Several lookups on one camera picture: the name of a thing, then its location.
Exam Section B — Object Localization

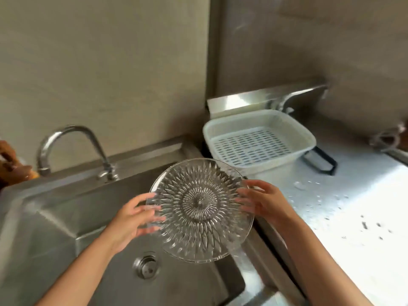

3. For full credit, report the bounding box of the round steel sink drain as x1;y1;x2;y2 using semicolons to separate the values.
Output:
133;251;160;280

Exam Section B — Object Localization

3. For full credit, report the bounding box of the angular chrome faucet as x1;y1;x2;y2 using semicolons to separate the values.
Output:
275;89;329;114

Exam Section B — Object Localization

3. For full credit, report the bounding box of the stainless steel sink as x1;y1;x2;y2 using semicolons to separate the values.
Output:
0;135;306;306

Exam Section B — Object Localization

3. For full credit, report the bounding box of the curved chrome faucet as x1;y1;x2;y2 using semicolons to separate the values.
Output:
36;125;119;181

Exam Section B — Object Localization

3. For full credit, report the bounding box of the white slotted plastic basket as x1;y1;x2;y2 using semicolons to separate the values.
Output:
202;109;317;176

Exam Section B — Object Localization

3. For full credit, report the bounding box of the steel backsplash panel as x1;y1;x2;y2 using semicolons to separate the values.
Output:
206;84;329;120

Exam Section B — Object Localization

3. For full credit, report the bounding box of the person's left forearm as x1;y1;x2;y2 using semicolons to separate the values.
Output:
35;231;128;306

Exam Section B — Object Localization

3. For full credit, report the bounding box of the black handle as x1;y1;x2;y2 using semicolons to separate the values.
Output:
302;145;338;176

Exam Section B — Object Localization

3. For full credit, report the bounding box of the person's left hand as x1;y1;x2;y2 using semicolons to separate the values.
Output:
107;192;166;252

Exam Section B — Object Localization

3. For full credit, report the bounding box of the clear cut glass plate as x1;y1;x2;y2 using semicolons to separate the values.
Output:
146;158;255;264

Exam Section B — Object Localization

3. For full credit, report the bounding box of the person's right forearm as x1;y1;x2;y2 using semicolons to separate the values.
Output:
279;212;374;306

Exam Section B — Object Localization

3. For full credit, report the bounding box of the person's right hand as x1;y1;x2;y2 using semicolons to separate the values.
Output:
234;179;299;225

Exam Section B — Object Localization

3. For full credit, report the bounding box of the grey flexible hose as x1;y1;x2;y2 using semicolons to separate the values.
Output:
369;122;408;154

